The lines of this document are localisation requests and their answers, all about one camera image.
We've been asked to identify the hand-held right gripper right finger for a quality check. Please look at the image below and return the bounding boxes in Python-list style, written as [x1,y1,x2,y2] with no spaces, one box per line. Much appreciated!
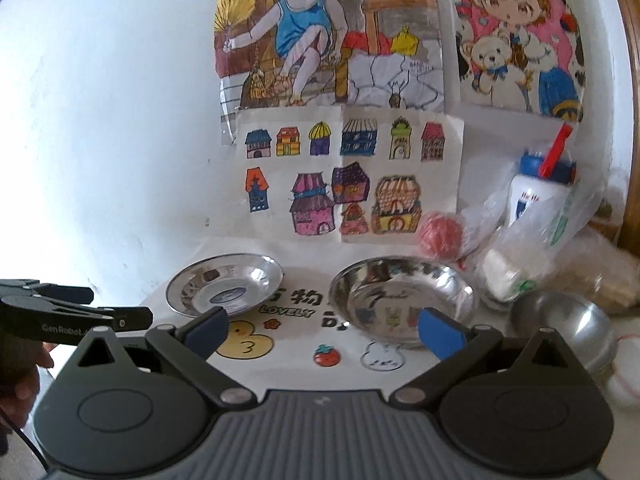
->
[392,307,594,406]

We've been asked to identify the shallow steel plate blue label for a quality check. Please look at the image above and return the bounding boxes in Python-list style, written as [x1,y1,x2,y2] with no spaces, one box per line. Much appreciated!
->
[165,253,285,319]

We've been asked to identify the steel bowl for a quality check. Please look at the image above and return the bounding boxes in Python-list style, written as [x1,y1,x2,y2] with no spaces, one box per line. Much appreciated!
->
[509,289,616,377]

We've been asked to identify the person's left hand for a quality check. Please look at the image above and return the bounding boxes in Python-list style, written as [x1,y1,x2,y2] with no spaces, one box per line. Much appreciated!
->
[0,340,55,431]

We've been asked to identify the clear plastic bag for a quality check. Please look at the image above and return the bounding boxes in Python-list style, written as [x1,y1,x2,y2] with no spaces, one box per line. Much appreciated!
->
[459,159,603,307]

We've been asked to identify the wooden frame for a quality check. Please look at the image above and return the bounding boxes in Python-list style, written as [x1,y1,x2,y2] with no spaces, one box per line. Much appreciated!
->
[597,0,640,249]

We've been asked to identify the coloured houses drawing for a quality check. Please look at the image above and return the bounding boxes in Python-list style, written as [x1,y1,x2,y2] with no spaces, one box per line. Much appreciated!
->
[234,104,466,244]

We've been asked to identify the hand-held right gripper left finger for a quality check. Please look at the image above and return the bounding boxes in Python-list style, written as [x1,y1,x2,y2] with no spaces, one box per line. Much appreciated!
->
[80,306,247,407]

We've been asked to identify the red ball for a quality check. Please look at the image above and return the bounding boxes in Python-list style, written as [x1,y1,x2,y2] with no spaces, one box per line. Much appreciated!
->
[417,212,464,262]

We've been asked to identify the deep steel plate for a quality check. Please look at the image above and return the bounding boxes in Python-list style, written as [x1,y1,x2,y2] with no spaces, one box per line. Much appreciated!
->
[329,255,479,350]

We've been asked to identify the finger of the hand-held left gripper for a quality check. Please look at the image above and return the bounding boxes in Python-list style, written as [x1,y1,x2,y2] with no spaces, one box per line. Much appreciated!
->
[113,306,154,331]

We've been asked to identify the printed white tablecloth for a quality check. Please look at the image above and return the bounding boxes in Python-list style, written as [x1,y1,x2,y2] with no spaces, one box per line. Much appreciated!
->
[134,236,640,411]

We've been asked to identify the blue red water bottle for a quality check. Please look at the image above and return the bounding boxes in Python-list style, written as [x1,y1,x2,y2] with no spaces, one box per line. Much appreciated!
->
[507,124,577,227]

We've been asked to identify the child with fan drawing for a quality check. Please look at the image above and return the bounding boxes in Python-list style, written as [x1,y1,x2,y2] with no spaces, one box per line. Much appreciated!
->
[213,0,447,114]

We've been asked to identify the girl with bear drawing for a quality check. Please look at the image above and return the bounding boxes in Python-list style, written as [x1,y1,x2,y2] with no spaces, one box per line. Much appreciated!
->
[449,0,587,124]

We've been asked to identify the thin black cable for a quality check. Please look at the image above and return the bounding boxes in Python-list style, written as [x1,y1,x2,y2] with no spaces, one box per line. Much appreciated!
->
[0,404,49,470]

